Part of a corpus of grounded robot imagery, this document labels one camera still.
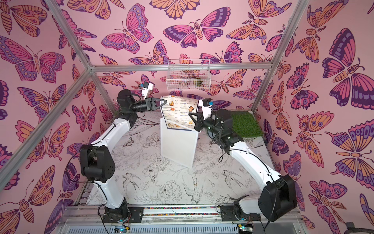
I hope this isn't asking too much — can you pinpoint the laminated dim sum menu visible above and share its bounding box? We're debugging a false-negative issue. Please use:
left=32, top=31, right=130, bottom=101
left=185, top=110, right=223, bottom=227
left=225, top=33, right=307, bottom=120
left=161, top=95, right=199, bottom=130

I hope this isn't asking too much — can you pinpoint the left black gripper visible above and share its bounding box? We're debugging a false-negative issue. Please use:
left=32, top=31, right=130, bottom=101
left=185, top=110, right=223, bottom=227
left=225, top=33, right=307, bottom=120
left=131, top=100, right=167, bottom=116

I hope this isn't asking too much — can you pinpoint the green artificial grass mat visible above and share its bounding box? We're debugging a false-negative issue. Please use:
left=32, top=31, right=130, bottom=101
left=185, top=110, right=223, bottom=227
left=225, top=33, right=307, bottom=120
left=231, top=111, right=263, bottom=138

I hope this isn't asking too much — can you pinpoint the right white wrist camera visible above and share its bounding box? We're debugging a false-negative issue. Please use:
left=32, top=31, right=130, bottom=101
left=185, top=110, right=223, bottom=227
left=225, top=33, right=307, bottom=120
left=198, top=98, right=213, bottom=120

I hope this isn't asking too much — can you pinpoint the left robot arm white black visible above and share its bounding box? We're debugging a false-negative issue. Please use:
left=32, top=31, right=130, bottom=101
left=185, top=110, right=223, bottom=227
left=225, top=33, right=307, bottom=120
left=79, top=89, right=167, bottom=222

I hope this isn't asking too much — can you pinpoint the aluminium front rail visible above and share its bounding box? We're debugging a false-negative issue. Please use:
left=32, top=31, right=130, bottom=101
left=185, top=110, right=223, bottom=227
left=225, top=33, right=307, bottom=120
left=54, top=204, right=308, bottom=234

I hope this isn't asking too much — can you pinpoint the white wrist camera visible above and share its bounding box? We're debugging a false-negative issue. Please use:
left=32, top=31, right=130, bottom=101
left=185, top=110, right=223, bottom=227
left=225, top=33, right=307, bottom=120
left=140, top=82, right=154, bottom=98
left=198, top=98, right=213, bottom=120

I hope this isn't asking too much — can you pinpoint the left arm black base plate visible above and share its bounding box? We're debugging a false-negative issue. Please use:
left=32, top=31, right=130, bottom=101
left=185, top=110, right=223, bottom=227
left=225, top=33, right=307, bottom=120
left=102, top=207, right=144, bottom=223

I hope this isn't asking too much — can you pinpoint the white cutting board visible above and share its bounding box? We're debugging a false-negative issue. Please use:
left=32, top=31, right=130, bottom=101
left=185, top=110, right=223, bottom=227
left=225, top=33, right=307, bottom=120
left=160, top=118, right=199, bottom=169

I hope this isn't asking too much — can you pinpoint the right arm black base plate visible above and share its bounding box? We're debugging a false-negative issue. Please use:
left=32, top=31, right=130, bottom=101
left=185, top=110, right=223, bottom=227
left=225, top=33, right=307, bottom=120
left=216, top=204, right=261, bottom=222

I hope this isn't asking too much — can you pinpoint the small green circuit board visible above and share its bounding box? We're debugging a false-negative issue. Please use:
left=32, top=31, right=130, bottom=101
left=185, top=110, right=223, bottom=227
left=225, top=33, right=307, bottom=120
left=113, top=226, right=130, bottom=234

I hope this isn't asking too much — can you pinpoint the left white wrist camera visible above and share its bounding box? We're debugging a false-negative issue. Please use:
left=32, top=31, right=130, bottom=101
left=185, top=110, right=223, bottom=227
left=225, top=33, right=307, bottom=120
left=140, top=82, right=154, bottom=98

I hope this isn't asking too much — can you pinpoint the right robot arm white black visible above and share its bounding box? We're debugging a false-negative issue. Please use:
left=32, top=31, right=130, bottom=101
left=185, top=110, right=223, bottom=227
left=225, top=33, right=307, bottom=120
left=189, top=109, right=297, bottom=222

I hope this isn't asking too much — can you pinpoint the white wire rack basket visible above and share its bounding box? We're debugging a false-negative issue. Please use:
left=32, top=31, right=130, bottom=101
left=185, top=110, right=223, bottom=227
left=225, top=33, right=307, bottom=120
left=165, top=58, right=211, bottom=92

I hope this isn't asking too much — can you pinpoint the aluminium cage frame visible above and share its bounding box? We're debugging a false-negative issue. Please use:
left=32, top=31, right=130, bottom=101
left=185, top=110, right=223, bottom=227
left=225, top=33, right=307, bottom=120
left=0, top=0, right=310, bottom=234

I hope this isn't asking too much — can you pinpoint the right small circuit board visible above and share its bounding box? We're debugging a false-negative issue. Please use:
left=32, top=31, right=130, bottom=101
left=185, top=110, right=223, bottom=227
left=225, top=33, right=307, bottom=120
left=237, top=224, right=254, bottom=234

